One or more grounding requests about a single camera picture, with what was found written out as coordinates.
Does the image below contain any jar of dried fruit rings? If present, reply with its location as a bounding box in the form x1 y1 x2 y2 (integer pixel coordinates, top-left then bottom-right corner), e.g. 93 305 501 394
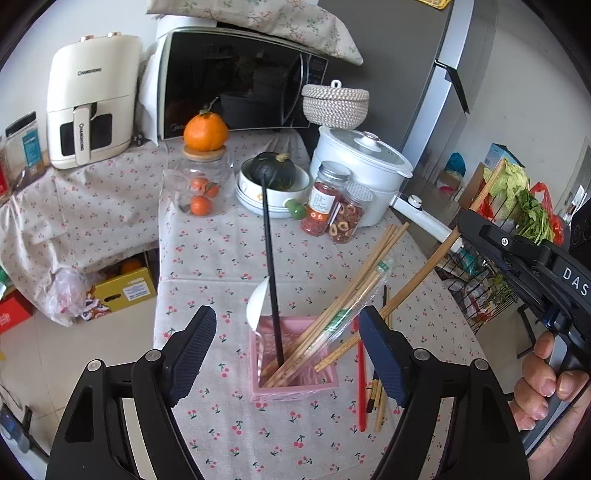
329 181 376 244

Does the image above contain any jar of red dried berries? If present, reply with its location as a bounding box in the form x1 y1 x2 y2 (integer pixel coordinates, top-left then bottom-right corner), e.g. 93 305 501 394
300 161 352 237

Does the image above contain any red cardboard box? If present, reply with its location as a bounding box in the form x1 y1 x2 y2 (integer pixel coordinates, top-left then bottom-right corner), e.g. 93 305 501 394
0 291 35 335

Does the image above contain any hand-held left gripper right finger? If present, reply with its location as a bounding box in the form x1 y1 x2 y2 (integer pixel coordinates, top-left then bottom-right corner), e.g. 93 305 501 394
359 305 532 480

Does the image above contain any red plastic spoon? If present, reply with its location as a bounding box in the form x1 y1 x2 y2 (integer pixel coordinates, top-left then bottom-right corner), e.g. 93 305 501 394
353 316 368 433

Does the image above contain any white electric cooking pot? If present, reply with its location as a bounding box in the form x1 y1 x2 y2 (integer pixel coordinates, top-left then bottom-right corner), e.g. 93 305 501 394
310 124 462 252

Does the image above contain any single light wood chopstick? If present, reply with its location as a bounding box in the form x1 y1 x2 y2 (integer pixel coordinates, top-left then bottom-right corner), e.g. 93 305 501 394
315 159 506 374

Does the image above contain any black wire rack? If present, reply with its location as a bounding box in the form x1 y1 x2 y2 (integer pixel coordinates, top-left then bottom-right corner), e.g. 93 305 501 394
436 159 566 334

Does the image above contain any clear plastic bag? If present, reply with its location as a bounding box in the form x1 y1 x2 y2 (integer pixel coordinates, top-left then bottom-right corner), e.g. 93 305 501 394
44 267 100 328

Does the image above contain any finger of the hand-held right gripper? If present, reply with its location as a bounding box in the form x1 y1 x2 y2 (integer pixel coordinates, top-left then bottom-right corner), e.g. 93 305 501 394
457 211 552 259
462 233 561 326

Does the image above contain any dark green pumpkin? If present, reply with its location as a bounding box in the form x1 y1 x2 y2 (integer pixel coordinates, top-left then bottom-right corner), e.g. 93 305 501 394
252 152 297 191

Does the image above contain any small cherry print cloth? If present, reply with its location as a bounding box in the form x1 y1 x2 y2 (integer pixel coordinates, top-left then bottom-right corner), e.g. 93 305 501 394
0 143 167 278

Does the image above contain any grey refrigerator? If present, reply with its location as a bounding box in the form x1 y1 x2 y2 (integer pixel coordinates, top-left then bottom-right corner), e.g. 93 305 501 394
318 0 499 204

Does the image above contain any glass jar with wooden lid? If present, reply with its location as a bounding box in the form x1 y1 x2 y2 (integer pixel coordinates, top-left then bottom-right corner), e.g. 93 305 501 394
164 144 235 217

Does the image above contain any white ceramic spoon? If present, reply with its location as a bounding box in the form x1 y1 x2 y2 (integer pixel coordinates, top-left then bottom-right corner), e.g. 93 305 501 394
246 276 274 342

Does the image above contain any small blue screen device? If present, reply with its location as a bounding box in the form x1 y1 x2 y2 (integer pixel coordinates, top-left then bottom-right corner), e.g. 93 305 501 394
0 408 31 455

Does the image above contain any pink perforated utensil holder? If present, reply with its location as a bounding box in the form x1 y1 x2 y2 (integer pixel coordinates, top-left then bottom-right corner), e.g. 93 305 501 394
248 315 340 403

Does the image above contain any clear container with blue label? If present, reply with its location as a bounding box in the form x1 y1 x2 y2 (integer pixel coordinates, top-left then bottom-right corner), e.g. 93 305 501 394
4 111 47 178

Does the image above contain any cherry print tablecloth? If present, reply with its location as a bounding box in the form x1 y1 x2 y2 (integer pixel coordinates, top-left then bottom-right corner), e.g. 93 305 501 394
152 129 490 480

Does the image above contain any white ceramic bowl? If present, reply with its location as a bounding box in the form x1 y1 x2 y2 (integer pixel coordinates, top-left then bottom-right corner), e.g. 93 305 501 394
235 159 311 220

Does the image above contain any woven lidded basket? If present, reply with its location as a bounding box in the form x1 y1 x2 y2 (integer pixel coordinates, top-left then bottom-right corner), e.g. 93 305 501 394
301 80 370 127

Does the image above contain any green coriander bunch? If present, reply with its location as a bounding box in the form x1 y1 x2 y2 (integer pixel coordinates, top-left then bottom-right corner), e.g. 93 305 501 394
512 188 557 245

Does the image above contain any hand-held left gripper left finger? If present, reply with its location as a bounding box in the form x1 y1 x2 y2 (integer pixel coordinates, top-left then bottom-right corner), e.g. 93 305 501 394
44 305 218 480

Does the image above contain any yellow cardboard box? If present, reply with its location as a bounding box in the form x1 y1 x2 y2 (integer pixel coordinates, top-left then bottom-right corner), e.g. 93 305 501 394
90 261 158 308

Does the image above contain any napa cabbage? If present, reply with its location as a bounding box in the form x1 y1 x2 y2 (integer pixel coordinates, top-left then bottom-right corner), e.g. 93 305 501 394
482 158 532 222

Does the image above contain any plastic-wrapped chopstick pair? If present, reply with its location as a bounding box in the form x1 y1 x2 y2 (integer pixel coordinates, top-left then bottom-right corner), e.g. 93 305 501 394
291 258 398 374

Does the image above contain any floral cloth cover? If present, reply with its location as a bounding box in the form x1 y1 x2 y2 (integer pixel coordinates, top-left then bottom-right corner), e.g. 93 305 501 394
147 0 365 65

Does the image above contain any person's right hand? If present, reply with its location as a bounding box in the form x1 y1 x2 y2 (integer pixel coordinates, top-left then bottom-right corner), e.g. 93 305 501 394
510 331 591 469

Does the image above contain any black microwave oven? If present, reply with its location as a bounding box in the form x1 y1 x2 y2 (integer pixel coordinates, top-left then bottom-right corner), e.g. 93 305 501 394
154 27 329 141

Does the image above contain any cream air fryer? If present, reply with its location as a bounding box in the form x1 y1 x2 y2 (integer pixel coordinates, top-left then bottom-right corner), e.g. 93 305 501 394
46 31 144 171

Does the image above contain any bundle of wooden chopsticks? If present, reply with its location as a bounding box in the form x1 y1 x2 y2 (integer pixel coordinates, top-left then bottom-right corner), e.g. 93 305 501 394
261 222 411 433

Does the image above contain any large orange with stem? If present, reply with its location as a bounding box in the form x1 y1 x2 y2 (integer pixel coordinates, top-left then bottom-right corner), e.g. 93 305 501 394
183 98 230 152

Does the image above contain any brown cardboard box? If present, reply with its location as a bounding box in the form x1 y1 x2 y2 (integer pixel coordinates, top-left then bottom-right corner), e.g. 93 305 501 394
436 171 465 195

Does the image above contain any red plastic bag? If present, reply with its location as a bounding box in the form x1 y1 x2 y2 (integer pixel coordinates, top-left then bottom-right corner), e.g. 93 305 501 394
529 182 566 247

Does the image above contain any glass jar with red label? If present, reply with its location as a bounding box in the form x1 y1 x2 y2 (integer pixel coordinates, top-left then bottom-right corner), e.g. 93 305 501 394
0 148 12 204

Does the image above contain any black chopstick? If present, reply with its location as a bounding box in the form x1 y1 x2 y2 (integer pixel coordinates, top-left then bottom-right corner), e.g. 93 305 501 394
366 285 389 414
260 170 286 367

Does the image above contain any light blue printed box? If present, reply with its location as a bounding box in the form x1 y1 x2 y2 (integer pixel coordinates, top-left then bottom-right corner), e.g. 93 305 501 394
483 143 526 169

